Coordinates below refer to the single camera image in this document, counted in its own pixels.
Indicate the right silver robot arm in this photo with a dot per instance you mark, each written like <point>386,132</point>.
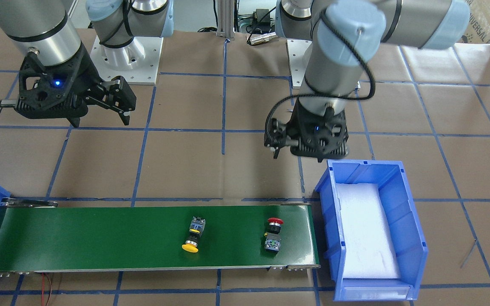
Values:
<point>43,26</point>

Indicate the white foam pad in source bin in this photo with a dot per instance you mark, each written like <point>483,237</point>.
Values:
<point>369,249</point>

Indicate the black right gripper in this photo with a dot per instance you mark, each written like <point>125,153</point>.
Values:
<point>84,73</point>

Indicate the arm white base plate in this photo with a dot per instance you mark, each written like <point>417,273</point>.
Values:
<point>298,63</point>
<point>137,63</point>

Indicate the red push button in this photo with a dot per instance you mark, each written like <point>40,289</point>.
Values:
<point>272,241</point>

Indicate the blue source plastic bin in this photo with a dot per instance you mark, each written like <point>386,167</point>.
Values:
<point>404,225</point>

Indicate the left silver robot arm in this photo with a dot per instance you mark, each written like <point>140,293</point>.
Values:
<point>344,36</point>

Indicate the aluminium frame post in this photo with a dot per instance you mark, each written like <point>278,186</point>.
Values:
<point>226,13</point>

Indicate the yellow push button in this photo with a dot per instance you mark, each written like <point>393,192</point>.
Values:
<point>195,233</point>

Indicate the green conveyor belt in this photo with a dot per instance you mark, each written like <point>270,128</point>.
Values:
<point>94,239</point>

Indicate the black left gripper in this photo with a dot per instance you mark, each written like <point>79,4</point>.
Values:
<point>299,121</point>

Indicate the black power adapter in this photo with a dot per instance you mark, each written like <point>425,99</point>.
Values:
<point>261,17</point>

